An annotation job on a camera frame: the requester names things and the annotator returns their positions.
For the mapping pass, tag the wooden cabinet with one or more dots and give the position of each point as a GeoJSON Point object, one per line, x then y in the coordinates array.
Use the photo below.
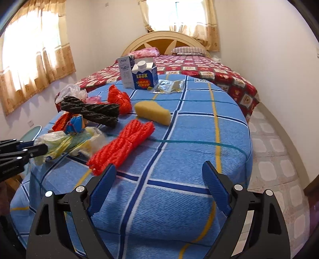
{"type": "Point", "coordinates": [13, 183]}

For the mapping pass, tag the blue plaid cloth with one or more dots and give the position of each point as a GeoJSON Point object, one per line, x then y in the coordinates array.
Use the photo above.
{"type": "Point", "coordinates": [174, 169]}

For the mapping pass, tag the white wall socket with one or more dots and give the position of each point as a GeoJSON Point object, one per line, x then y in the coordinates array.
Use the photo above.
{"type": "Point", "coordinates": [30, 123]}

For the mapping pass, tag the blue milk carton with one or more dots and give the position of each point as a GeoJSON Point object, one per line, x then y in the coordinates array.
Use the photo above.
{"type": "Point", "coordinates": [145, 77]}

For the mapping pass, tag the blue snack wrapper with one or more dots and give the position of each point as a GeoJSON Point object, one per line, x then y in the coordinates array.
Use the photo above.
{"type": "Point", "coordinates": [76, 124]}

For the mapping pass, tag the orange snack wrapper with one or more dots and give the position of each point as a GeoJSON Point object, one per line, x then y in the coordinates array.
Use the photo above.
{"type": "Point", "coordinates": [58, 123]}

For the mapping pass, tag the striped pillow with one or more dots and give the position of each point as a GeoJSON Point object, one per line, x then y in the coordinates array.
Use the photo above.
{"type": "Point", "coordinates": [189, 50]}

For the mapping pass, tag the wide beige patterned curtain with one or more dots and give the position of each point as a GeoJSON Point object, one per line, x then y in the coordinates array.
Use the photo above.
{"type": "Point", "coordinates": [32, 62]}

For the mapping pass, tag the yellow and clear plastic bag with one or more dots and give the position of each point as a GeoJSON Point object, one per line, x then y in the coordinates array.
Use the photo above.
{"type": "Point", "coordinates": [74, 144]}

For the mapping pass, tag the bed with red quilt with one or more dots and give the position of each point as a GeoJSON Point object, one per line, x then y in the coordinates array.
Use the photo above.
{"type": "Point", "coordinates": [224, 74]}

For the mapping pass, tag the pink pillow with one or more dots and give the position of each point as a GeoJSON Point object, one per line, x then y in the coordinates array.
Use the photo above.
{"type": "Point", "coordinates": [145, 52]}

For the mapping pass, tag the white and blue carton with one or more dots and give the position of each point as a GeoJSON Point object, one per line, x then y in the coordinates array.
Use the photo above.
{"type": "Point", "coordinates": [124, 72]}

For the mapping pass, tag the teal bin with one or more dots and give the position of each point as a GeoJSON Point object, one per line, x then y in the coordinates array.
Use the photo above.
{"type": "Point", "coordinates": [31, 134]}

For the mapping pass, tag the yellow sponge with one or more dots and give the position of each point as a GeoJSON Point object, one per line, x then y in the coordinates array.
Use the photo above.
{"type": "Point", "coordinates": [154, 113]}

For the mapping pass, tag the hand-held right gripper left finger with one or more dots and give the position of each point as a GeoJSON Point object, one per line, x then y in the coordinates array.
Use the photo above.
{"type": "Point", "coordinates": [102, 189]}

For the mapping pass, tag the narrow beige patterned curtain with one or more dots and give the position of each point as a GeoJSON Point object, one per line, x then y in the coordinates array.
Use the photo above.
{"type": "Point", "coordinates": [199, 22]}

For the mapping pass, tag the small red mesh net bundle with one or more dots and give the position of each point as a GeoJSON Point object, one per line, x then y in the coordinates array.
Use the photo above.
{"type": "Point", "coordinates": [119, 99]}

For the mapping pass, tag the cream wooden headboard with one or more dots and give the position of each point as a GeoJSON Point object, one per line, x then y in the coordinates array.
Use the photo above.
{"type": "Point", "coordinates": [162, 41]}

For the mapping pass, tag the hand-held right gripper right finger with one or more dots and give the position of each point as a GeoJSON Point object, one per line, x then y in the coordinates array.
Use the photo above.
{"type": "Point", "coordinates": [214, 184]}

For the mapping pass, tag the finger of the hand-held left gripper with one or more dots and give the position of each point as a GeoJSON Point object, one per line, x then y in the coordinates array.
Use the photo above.
{"type": "Point", "coordinates": [35, 150]}
{"type": "Point", "coordinates": [15, 143]}

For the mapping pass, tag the clear plastic packet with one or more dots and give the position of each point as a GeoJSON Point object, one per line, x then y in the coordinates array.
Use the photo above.
{"type": "Point", "coordinates": [177, 86]}
{"type": "Point", "coordinates": [162, 86]}

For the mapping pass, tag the pink plastic bag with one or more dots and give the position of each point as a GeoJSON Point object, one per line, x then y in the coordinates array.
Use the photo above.
{"type": "Point", "coordinates": [93, 100]}

